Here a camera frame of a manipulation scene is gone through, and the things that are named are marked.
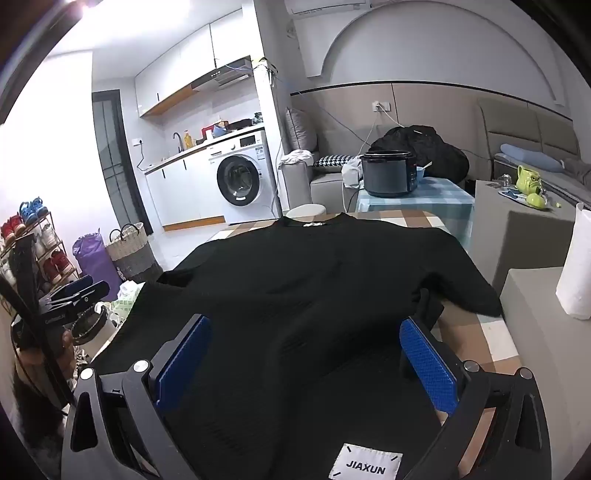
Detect checkered tablecloth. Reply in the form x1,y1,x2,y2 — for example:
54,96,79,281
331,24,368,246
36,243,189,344
203,209,525,480

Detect paper towel roll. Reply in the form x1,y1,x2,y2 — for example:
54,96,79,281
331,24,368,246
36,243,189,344
555,202,591,320

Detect purple bag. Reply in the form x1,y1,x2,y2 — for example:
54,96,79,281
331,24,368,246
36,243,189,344
72,232,123,289

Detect white power cable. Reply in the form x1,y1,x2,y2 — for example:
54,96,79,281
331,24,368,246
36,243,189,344
358,107,400,158

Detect beige upholstered sofa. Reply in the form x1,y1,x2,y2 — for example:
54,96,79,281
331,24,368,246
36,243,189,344
475,96,591,185

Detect white washing machine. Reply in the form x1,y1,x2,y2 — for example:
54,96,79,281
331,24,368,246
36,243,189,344
205,130,280,225

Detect white cloth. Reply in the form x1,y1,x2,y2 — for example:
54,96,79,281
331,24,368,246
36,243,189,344
278,150,315,169

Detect blue pillow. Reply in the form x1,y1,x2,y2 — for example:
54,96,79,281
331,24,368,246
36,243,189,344
500,143,578,174

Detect white base cabinets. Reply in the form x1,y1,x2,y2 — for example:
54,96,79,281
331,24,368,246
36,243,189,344
144,150,227,232

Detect grey cushion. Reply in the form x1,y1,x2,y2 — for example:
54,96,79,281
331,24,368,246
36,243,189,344
284,107,320,158

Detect woven basket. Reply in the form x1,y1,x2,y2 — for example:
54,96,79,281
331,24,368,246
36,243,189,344
106,222,164,282

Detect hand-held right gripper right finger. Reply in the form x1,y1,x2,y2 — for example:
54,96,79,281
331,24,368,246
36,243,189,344
398,316,553,480

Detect person's left hand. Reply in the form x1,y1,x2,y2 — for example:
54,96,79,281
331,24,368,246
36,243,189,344
59,329,79,370

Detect grey sofa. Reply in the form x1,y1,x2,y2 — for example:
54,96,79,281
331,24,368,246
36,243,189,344
281,159,365,217

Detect black rice cooker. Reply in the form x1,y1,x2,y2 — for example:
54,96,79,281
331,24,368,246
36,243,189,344
360,151,419,198

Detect white wall cabinets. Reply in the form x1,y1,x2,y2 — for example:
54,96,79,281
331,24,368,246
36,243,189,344
135,21,254,118

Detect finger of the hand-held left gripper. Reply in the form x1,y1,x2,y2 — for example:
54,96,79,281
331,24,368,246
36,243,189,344
51,277,112,305
39,294,80,317

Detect black knit sweater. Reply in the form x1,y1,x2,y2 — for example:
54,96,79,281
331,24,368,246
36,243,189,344
88,213,503,480

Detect grey box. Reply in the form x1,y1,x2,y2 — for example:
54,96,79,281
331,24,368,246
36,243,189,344
499,267,591,480
470,180,579,296

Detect dark glass door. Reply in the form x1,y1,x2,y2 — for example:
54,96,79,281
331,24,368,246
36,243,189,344
91,90,140,232

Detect white air conditioner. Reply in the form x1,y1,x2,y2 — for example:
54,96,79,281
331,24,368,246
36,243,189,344
284,0,373,18

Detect white round stool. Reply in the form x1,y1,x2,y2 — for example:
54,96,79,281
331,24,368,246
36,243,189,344
284,205,327,219

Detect blue checkered cloth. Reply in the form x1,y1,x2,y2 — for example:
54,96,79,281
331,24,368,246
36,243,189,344
355,176,475,250

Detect grey blanket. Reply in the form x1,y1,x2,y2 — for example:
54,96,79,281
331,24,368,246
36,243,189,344
561,157,591,186

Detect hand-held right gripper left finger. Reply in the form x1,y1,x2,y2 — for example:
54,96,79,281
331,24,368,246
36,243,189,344
60,314,214,480

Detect black padded jacket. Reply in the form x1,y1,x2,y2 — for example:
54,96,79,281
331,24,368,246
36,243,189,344
369,124,470,188

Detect wooden shoe rack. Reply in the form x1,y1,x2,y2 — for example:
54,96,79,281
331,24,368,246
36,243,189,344
0,198,80,296

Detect white plastic bag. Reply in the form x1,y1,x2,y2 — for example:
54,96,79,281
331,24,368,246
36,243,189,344
99,281,149,324

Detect group of assorted shoes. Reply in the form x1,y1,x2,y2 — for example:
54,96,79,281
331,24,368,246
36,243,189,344
0,198,75,291

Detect green mug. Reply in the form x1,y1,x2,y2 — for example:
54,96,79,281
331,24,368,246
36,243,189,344
516,165,551,195

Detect black cable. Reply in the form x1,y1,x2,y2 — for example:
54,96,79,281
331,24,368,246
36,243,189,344
0,279,77,409

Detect range hood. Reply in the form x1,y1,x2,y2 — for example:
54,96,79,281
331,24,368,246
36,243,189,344
191,58,254,91

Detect cream trash can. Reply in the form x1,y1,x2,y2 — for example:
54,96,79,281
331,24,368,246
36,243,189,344
71,307,121,361

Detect pale blue tray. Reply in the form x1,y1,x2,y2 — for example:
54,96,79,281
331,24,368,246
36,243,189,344
498,187,553,212

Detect pale grey garment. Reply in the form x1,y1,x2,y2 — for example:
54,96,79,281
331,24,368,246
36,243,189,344
342,157,366,188

